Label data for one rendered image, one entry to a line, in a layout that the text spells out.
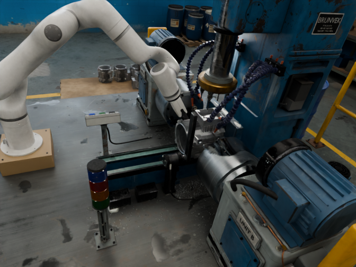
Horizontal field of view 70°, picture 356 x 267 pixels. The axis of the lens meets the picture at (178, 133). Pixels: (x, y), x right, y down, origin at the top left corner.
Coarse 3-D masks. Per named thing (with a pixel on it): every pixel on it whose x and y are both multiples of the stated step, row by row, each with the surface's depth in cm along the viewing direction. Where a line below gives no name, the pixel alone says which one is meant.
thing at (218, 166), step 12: (216, 144) 106; (228, 144) 104; (240, 144) 106; (204, 156) 106; (216, 156) 102; (228, 156) 100; (240, 156) 99; (252, 156) 101; (204, 168) 105; (216, 168) 99; (228, 168) 96; (240, 168) 96; (252, 168) 95; (204, 180) 105; (216, 180) 98; (216, 192) 100
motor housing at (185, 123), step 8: (184, 120) 126; (176, 128) 134; (184, 128) 123; (200, 128) 125; (176, 136) 136; (184, 136) 138; (208, 136) 125; (224, 136) 128; (184, 144) 136; (200, 144) 124; (208, 144) 126; (184, 152) 131; (192, 152) 124; (200, 152) 127
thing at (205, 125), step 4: (212, 108) 131; (196, 112) 127; (200, 112) 130; (204, 112) 131; (208, 112) 132; (200, 116) 124; (204, 116) 127; (208, 116) 126; (216, 116) 131; (220, 116) 125; (200, 120) 124; (204, 120) 121; (216, 120) 124; (220, 120) 125; (200, 124) 125; (204, 124) 122; (208, 124) 123; (212, 124) 124; (216, 124) 125; (204, 128) 123; (208, 128) 124; (212, 128) 126
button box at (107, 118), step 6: (96, 114) 130; (102, 114) 128; (108, 114) 129; (114, 114) 130; (90, 120) 126; (96, 120) 127; (102, 120) 128; (108, 120) 129; (114, 120) 130; (120, 120) 132
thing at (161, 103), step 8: (176, 80) 150; (184, 80) 154; (184, 88) 142; (160, 96) 148; (184, 96) 140; (160, 104) 147; (168, 104) 140; (184, 104) 144; (200, 104) 148; (160, 112) 153; (168, 112) 143; (168, 120) 146; (176, 120) 147
